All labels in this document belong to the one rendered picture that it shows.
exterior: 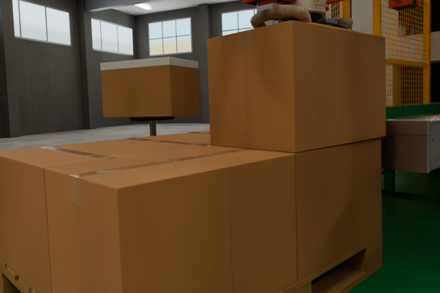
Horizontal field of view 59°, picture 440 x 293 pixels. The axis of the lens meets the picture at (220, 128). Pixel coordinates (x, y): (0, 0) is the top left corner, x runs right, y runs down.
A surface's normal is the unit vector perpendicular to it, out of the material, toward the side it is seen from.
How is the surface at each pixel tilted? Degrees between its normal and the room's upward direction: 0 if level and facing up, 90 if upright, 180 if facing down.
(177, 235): 90
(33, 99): 90
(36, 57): 90
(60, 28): 90
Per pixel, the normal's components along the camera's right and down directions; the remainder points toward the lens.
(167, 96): -0.43, 0.07
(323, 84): 0.67, 0.03
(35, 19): 0.91, 0.00
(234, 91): -0.74, 0.07
